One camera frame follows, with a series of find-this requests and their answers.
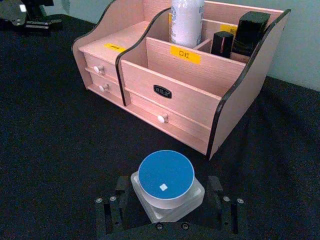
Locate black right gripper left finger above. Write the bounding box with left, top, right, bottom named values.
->
left=94, top=175, right=131, bottom=240

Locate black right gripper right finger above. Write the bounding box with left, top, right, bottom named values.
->
left=205, top=175, right=246, bottom=235

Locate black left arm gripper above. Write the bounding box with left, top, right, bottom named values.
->
left=15, top=0, right=63, bottom=31

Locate frosted jar with blue lid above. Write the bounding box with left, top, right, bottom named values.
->
left=130, top=149, right=206, bottom=224

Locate small pink drawer, white knob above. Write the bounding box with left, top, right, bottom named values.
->
left=88, top=71, right=125, bottom=100
left=83, top=51, right=120, bottom=81

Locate black table cloth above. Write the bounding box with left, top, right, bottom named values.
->
left=0, top=13, right=320, bottom=240

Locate wide pink drawer, white knob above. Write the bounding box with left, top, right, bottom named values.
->
left=127, top=91, right=212, bottom=145

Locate pink wooden desktop organizer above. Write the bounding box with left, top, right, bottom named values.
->
left=71, top=0, right=292, bottom=161

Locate white cylindrical bottle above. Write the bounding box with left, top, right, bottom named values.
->
left=168, top=0, right=206, bottom=48

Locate small black lipstick tube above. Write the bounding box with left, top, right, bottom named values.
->
left=210, top=31, right=235, bottom=59

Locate large black square bottle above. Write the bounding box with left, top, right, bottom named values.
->
left=231, top=11, right=272, bottom=58

